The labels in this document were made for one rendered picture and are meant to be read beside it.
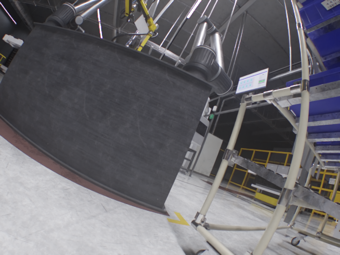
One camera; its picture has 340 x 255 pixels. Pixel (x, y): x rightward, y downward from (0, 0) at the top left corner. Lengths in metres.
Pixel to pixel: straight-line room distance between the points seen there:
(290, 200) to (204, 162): 7.45
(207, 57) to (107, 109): 0.82
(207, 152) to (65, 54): 7.36
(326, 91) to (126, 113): 0.98
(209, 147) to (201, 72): 6.88
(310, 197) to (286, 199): 0.07
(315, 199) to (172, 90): 0.93
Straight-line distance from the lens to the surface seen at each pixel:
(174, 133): 0.96
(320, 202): 0.47
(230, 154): 0.64
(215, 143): 8.06
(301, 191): 0.48
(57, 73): 1.26
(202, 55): 1.25
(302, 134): 0.48
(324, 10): 0.91
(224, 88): 1.42
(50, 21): 1.77
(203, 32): 1.84
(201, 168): 7.83
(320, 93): 0.59
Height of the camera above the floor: 0.36
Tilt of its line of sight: 9 degrees up
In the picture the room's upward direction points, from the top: 23 degrees clockwise
